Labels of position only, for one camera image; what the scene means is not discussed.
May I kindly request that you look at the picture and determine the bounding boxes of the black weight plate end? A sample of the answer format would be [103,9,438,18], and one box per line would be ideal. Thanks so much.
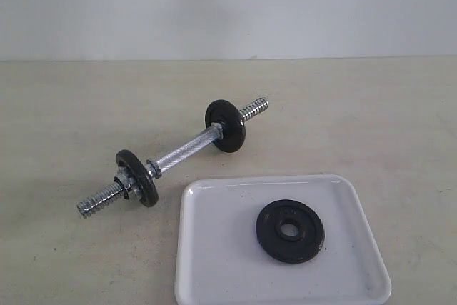
[205,99,246,153]

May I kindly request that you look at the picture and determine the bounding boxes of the chrome threaded dumbbell bar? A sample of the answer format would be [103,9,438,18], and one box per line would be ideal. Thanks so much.
[76,97,268,219]

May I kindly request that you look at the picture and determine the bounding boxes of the black weight plate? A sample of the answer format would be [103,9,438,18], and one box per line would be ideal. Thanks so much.
[255,199,325,264]
[116,149,159,208]

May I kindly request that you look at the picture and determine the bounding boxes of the chrome spinlock collar nut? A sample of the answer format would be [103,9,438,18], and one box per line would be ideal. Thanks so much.
[114,171,131,199]

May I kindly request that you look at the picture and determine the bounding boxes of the white rectangular plastic tray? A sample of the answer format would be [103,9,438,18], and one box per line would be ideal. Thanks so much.
[175,174,391,304]

